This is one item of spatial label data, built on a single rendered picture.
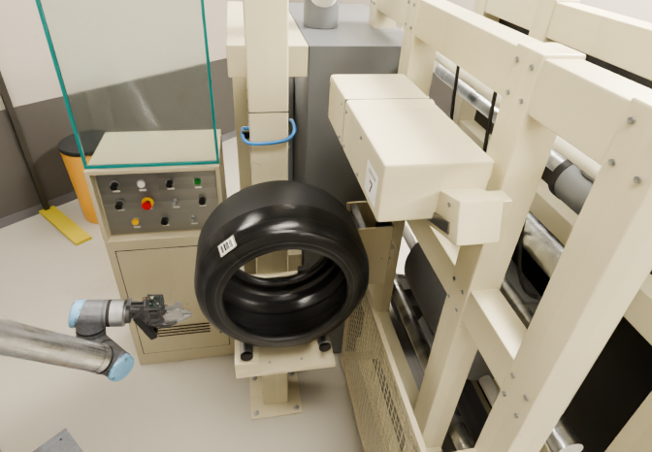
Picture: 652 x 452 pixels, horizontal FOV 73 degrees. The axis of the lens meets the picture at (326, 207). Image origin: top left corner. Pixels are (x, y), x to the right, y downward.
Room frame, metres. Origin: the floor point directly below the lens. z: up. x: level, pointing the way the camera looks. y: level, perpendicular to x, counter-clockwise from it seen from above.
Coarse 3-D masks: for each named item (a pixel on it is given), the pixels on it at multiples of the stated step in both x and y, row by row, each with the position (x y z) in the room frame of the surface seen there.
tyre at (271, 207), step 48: (240, 192) 1.21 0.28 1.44; (288, 192) 1.18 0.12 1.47; (240, 240) 1.00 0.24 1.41; (288, 240) 1.01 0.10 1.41; (336, 240) 1.05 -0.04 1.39; (240, 288) 1.23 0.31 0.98; (288, 288) 1.28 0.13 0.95; (336, 288) 1.23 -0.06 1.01; (240, 336) 0.97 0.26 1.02; (288, 336) 1.02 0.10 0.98
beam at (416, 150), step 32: (352, 96) 1.20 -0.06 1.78; (384, 96) 1.21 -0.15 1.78; (416, 96) 1.23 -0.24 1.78; (352, 128) 1.07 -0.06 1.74; (384, 128) 0.99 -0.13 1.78; (416, 128) 1.00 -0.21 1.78; (448, 128) 1.01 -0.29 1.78; (352, 160) 1.04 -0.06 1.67; (384, 160) 0.82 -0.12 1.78; (416, 160) 0.83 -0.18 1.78; (448, 160) 0.84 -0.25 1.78; (480, 160) 0.85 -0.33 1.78; (384, 192) 0.80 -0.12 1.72; (416, 192) 0.82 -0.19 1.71
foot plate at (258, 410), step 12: (288, 372) 1.56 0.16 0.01; (252, 384) 1.47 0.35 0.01; (288, 384) 1.48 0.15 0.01; (252, 396) 1.40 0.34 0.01; (288, 396) 1.41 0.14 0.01; (252, 408) 1.33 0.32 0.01; (264, 408) 1.33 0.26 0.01; (276, 408) 1.34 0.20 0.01; (288, 408) 1.34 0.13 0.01; (300, 408) 1.35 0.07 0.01
